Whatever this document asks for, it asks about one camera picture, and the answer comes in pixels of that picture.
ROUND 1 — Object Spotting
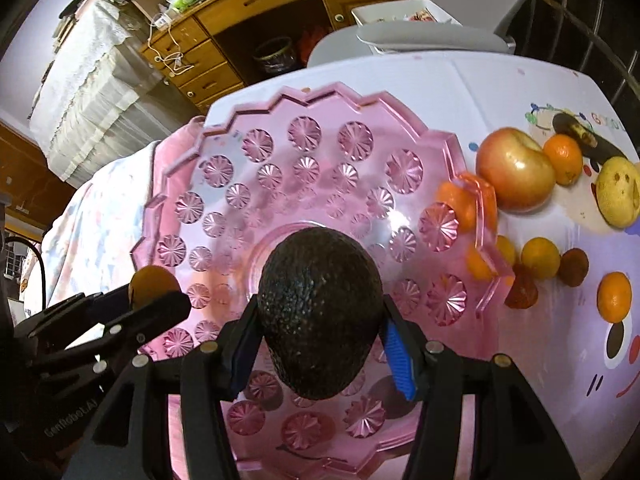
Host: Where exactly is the brown small fruit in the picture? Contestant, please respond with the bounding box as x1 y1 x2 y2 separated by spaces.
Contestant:
556 248 589 287

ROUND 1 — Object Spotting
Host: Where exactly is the cartoon printed tablecloth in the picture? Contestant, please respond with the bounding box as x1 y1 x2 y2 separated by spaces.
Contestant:
205 52 639 479

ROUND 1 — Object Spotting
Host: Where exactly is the metal window grille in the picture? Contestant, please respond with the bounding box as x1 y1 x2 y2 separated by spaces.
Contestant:
508 0 639 122

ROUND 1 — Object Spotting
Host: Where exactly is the brown wooden door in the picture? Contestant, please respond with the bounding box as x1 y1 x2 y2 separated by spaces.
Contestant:
0 125 75 242

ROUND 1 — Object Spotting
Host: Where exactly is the orange mandarin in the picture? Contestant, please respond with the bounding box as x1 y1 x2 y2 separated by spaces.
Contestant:
128 266 181 311
436 171 498 233
542 134 584 186
597 272 632 324

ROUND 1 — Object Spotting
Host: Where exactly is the black cable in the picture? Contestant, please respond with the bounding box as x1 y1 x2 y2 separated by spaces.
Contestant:
2 235 49 311

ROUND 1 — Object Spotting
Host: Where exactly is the yellow pear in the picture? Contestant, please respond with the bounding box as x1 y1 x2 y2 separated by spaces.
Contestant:
596 156 639 229

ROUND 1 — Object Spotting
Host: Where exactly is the dark red small fruit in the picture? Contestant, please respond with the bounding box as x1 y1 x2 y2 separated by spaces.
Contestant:
504 263 538 310

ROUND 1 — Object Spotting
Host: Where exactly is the white tray on chair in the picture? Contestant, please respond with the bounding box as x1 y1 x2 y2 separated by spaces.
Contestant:
352 0 461 27

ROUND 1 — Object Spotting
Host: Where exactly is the red yellow apple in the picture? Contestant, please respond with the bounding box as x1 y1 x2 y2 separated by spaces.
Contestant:
475 128 555 214

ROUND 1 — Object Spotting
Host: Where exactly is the grey office chair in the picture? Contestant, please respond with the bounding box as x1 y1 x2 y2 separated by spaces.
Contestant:
308 0 525 67

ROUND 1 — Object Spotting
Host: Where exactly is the dark green avocado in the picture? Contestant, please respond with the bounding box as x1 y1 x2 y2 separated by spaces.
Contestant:
257 226 383 401

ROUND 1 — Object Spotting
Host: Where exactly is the wooden desk with drawers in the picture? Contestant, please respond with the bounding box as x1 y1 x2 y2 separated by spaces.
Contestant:
140 0 390 113

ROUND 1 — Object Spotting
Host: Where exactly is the black waste bin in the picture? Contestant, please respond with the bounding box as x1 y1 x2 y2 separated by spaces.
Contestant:
253 37 296 75

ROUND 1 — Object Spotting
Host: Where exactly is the pink plastic fruit bowl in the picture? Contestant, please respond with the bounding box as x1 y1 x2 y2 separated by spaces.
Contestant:
131 84 514 479

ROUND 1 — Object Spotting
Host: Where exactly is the white charger cable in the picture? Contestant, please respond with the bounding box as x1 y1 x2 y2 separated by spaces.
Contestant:
146 8 196 79

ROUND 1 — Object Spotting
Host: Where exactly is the dark overripe banana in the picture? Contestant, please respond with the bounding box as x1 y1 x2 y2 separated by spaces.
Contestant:
552 112 626 165

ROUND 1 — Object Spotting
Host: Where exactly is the lace covered cabinet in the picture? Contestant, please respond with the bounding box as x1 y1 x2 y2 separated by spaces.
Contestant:
28 0 198 188

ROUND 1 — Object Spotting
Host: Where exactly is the pink floral blanket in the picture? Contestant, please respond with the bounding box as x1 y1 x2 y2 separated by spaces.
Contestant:
39 116 206 311

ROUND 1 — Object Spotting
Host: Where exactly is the small yellow orange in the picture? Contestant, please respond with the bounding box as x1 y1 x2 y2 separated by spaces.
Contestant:
521 237 561 280
465 234 518 283

